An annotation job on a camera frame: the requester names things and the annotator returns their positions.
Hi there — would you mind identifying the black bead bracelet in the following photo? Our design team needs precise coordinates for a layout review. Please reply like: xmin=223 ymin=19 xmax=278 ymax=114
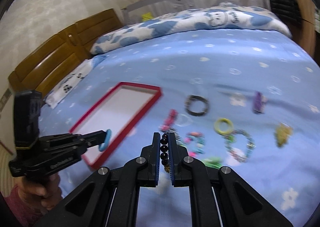
xmin=159 ymin=132 xmax=172 ymax=173

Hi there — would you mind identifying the white printed pillow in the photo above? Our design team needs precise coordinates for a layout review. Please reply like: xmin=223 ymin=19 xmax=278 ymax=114
xmin=45 ymin=55 xmax=107 ymax=109

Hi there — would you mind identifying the person's left hand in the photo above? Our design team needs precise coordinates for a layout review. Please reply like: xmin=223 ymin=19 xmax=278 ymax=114
xmin=15 ymin=173 xmax=62 ymax=212

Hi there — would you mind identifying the colorful bead bracelet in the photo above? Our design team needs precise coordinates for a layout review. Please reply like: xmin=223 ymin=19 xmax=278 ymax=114
xmin=183 ymin=131 xmax=206 ymax=156

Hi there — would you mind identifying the yellow hair claw clip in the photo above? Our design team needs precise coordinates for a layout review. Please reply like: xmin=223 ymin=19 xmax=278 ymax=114
xmin=274 ymin=123 xmax=293 ymax=147

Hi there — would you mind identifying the blue white cloud quilt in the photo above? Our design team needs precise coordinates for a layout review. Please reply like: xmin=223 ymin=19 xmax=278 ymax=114
xmin=89 ymin=3 xmax=292 ymax=55

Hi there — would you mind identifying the pink hair clip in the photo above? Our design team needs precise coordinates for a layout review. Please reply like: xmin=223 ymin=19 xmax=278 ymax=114
xmin=159 ymin=109 xmax=178 ymax=132

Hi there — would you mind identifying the wooden headboard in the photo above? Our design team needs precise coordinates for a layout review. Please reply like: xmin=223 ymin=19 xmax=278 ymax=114
xmin=8 ymin=9 xmax=123 ymax=96

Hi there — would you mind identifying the dark metal bangle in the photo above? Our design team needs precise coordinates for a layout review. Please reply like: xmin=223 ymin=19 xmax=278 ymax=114
xmin=184 ymin=95 xmax=210 ymax=116

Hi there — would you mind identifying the purple hair claw clip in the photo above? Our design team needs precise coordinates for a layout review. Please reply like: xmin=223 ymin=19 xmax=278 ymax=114
xmin=253 ymin=92 xmax=267 ymax=114

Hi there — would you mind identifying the blue hair tie ring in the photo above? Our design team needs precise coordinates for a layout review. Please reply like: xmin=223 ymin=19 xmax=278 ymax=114
xmin=98 ymin=128 xmax=113 ymax=152

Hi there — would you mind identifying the blue patterned bed sheet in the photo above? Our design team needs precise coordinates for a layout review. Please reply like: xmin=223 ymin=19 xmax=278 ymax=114
xmin=40 ymin=29 xmax=319 ymax=226

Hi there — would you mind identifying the black backpack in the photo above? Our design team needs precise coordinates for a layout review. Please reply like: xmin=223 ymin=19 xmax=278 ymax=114
xmin=270 ymin=0 xmax=302 ymax=28

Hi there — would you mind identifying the green hair clip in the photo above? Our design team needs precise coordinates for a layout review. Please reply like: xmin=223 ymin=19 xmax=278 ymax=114
xmin=202 ymin=157 xmax=222 ymax=169

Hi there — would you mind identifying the red white jewelry tray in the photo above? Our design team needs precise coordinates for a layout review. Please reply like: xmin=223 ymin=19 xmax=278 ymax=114
xmin=69 ymin=82 xmax=162 ymax=169

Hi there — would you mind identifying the yellow hair tie ring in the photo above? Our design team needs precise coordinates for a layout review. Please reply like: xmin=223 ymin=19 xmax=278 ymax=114
xmin=214 ymin=117 xmax=235 ymax=136

